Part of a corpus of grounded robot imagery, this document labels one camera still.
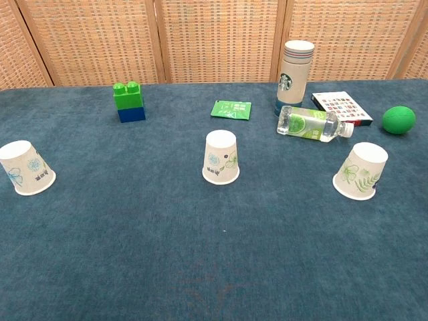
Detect woven rattan folding screen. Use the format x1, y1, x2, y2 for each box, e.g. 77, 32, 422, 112
0, 0, 428, 90

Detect paper cup blue green flowers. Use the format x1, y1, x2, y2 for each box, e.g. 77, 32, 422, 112
201, 129, 241, 185

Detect paper cup green leaf print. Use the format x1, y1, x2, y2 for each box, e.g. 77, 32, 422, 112
332, 142, 389, 201

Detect green toy brick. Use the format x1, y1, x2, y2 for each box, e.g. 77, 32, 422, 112
112, 81, 146, 110

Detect green foil packet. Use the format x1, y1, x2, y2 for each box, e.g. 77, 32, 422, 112
210, 99, 253, 120

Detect green ball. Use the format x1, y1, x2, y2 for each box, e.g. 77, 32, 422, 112
382, 106, 417, 135

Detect blue toy brick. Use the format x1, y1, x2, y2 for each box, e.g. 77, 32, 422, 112
117, 106, 146, 124

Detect clear lime label water bottle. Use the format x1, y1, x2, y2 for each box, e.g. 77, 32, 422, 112
276, 105, 355, 143

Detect blue carpet table cloth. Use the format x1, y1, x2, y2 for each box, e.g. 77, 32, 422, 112
0, 78, 428, 321

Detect white pill bottle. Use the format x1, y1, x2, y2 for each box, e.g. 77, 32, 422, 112
274, 40, 316, 117

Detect white card with pictures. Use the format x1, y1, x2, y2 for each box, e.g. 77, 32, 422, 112
311, 91, 374, 128

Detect paper cup blue flower print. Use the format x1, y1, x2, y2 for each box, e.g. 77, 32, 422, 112
0, 140, 57, 197

